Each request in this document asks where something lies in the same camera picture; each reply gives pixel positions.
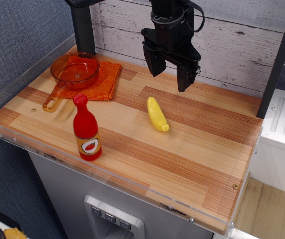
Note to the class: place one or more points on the black vertical post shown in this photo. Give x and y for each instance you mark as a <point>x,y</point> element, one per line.
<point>272,81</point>
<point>82,23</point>

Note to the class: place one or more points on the orange transparent plastic pan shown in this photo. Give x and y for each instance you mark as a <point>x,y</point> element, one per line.
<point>72,72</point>

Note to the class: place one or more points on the black right vertical post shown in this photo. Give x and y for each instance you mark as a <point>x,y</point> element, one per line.
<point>272,81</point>

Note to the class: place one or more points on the white plastic drainer unit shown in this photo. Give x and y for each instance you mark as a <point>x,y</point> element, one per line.
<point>268,161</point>

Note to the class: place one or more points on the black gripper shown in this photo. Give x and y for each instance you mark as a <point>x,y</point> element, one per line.
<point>170,40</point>

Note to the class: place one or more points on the brass screw right tabletop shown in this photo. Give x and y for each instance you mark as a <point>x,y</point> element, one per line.
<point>235,186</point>

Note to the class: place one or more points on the yellow object bottom left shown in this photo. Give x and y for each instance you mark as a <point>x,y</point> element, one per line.
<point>14,233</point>

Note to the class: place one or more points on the grey toy fridge cabinet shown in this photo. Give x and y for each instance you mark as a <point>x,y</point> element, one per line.
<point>67,189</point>

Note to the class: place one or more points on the orange cloth napkin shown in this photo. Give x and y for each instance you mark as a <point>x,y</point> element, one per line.
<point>103,88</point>

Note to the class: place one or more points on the yellow toy squash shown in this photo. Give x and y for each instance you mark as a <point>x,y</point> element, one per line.
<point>156,115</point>

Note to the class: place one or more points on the red ketchup toy bottle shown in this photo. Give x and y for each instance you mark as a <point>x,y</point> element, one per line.
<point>86,130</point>

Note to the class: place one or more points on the black left vertical post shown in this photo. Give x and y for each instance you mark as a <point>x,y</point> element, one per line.
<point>82,23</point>

